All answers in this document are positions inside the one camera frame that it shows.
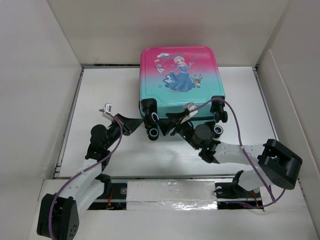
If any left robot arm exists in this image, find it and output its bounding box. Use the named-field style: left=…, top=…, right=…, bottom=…
left=36, top=112, right=143, bottom=240

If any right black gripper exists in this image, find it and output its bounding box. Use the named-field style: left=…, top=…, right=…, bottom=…
left=156, top=111, right=200, bottom=150

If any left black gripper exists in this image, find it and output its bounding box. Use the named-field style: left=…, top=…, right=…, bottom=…
left=103, top=113, right=143, bottom=150

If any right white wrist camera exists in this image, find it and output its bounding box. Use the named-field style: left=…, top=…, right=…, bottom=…
left=181, top=102, right=198, bottom=123

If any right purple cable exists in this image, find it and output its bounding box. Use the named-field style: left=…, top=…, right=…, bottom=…
left=187, top=98, right=286, bottom=208

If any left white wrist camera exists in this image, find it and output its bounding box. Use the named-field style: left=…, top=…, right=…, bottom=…
left=99, top=103, right=113, bottom=121

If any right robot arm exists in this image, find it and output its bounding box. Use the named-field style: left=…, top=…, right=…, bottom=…
left=157, top=112, right=303, bottom=197

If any pink and teal suitcase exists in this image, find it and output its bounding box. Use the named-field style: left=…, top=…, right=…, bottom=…
left=139, top=46, right=228, bottom=141

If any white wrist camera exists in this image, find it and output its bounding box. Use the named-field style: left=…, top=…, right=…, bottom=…
left=181, top=102, right=198, bottom=123
left=99, top=103, right=113, bottom=121

